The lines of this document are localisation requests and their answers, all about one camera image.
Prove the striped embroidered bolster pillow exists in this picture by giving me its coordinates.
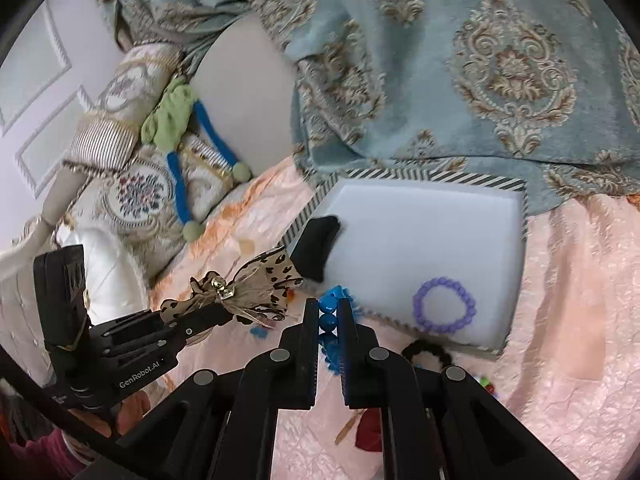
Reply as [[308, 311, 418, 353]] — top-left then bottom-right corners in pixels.
[[62, 44, 184, 175]]

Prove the black cloth pouch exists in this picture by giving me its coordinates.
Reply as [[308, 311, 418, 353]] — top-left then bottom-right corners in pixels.
[[292, 215, 344, 284]]

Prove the floral embroidered cushion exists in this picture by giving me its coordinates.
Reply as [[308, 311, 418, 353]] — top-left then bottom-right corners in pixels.
[[64, 134, 242, 287]]

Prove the person's left hand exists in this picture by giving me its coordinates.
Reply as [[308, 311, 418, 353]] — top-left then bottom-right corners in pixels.
[[65, 391, 152, 440]]

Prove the wooden stick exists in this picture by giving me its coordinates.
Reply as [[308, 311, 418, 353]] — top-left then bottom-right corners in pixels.
[[334, 410, 366, 446]]

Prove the white satin cushion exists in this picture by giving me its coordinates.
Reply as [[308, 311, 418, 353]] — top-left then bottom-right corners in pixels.
[[54, 229, 152, 312]]

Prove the white bed frame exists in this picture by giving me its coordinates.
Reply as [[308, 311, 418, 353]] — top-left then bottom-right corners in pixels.
[[0, 161, 87, 263]]

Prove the red scrunchie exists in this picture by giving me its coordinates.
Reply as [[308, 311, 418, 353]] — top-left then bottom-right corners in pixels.
[[354, 407, 385, 454]]

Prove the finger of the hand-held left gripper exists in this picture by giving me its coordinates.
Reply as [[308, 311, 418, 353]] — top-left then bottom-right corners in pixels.
[[159, 304, 237, 347]]

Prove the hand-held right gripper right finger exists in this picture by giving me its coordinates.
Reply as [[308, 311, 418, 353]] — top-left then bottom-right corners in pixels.
[[336, 298, 577, 480]]

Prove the peach bedspread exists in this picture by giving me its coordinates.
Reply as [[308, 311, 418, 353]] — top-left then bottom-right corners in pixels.
[[149, 155, 640, 480]]

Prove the teal damask cushion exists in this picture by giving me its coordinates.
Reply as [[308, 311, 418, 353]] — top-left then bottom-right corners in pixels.
[[87, 0, 640, 217]]

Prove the black scrunchie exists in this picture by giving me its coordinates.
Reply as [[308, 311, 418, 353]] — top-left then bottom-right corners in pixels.
[[401, 338, 454, 374]]

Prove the purple bead bracelet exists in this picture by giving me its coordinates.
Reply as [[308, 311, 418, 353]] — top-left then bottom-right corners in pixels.
[[412, 276, 478, 335]]

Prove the blue bead bracelet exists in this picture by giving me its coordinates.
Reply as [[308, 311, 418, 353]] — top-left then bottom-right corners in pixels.
[[317, 285, 359, 377]]

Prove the person's left forearm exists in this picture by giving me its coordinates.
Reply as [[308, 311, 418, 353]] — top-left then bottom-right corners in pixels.
[[0, 394, 87, 480]]

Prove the cream pillow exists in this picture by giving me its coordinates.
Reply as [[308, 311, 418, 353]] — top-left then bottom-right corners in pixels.
[[189, 12, 302, 177]]

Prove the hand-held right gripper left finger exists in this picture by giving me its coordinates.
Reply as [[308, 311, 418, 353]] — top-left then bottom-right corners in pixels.
[[90, 298, 321, 480]]

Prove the leopard print hair bow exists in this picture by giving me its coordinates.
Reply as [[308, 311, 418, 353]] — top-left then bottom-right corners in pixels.
[[160, 247, 306, 332]]

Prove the white box with striped rim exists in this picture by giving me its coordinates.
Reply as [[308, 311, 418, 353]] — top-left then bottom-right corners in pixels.
[[282, 169, 530, 362]]

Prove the green and blue plush toy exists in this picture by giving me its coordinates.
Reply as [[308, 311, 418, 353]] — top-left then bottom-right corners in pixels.
[[140, 80, 254, 241]]

